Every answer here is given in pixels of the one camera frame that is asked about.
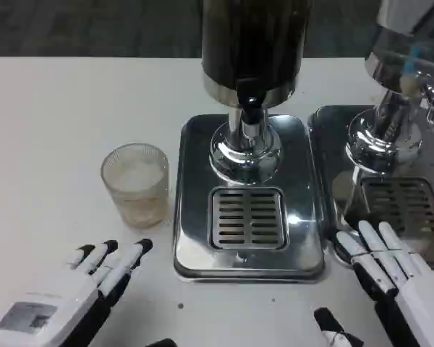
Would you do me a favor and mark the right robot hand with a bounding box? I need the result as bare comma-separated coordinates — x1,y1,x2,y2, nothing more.
313,220,434,347

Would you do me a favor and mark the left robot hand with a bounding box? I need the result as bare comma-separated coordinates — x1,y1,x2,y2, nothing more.
0,238,178,347

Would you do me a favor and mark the clear ribbed glass cup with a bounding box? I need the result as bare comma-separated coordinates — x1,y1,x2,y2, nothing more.
100,142,171,229

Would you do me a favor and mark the steel drip tray base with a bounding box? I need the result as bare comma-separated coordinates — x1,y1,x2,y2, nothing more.
307,104,434,272
172,113,326,285

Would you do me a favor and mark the clear steel drink dispenser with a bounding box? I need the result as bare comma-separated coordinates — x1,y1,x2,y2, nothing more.
345,0,434,174

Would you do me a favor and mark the black dispenser tap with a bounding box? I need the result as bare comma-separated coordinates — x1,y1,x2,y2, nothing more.
237,77,267,142

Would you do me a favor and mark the dark drink dispenser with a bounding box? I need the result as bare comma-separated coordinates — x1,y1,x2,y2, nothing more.
200,0,310,185

